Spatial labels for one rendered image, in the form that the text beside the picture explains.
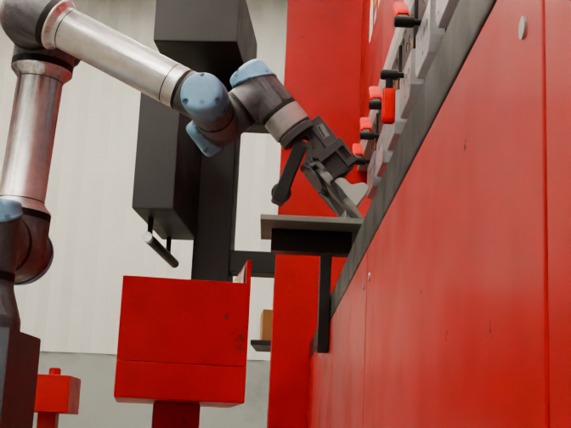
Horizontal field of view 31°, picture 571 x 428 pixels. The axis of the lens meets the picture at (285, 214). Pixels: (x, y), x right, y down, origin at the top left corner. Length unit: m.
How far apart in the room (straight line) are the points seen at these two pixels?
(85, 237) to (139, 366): 7.93
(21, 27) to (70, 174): 7.50
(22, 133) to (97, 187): 7.33
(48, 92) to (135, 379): 0.83
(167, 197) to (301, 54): 0.54
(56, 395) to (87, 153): 6.08
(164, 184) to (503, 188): 2.48
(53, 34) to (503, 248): 1.48
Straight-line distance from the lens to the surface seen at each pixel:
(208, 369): 1.29
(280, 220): 1.78
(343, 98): 2.84
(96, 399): 9.01
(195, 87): 1.74
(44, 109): 1.97
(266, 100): 1.87
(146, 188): 2.93
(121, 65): 1.81
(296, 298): 2.70
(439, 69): 0.68
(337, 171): 1.86
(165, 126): 2.97
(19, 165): 1.95
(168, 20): 3.10
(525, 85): 0.44
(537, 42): 0.43
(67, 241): 9.24
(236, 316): 1.30
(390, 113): 1.76
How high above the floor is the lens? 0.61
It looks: 13 degrees up
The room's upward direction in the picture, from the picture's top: 3 degrees clockwise
